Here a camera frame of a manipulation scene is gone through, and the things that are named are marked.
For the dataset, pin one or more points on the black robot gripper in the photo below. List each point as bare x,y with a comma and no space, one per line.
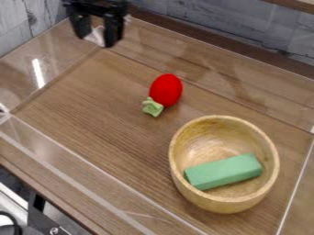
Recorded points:
80,9

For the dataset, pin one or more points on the red plush fruit green stem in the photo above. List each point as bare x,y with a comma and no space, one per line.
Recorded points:
164,94

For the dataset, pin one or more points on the clear acrylic tray walls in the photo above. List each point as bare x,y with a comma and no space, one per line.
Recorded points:
78,142

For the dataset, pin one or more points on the round wooden bowl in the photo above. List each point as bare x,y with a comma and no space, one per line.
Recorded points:
212,138

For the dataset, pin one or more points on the green rectangular block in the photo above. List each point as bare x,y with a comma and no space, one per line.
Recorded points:
223,172

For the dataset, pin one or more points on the black table leg frame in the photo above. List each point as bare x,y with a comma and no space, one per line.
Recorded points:
46,219

